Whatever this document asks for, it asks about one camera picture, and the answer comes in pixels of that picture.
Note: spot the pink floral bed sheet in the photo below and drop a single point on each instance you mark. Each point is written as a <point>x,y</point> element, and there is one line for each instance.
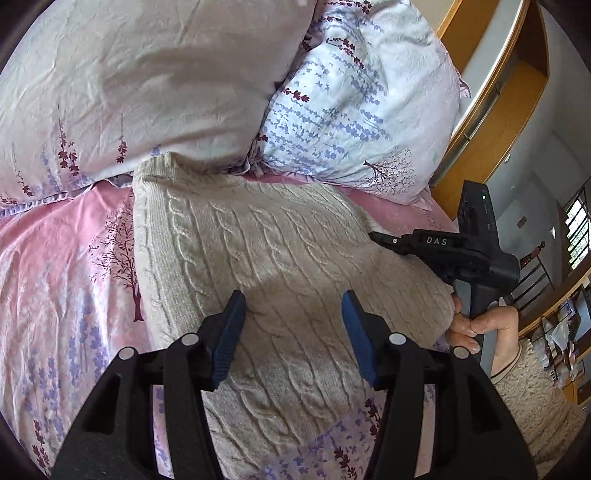
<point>68,304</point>

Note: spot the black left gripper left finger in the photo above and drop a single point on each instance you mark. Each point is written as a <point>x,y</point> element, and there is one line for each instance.
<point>112,436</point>

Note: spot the person right hand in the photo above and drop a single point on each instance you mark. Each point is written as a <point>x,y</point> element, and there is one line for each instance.
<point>503,320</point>

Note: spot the wooden shelf with clutter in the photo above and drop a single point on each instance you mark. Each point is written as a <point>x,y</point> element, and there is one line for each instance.
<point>555,318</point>

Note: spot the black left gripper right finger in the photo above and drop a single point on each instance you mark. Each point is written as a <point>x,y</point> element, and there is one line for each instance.
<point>475,435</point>

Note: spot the pale pink floral pillow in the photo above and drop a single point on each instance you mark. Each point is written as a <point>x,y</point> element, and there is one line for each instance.
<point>96,87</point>

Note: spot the floral pillow with green dot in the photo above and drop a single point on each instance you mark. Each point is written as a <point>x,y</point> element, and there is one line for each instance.
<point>370,103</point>

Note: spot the window with grille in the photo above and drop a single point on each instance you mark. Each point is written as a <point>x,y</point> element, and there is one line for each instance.
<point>577,211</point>

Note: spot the yellow wooden headboard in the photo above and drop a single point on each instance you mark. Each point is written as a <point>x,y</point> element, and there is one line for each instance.
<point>501,51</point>

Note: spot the beige knit sleeve forearm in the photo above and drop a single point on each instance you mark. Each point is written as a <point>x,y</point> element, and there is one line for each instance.
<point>548,421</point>

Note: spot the beige cable knit sweater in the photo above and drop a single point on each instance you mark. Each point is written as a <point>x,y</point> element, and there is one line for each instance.
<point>293,251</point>

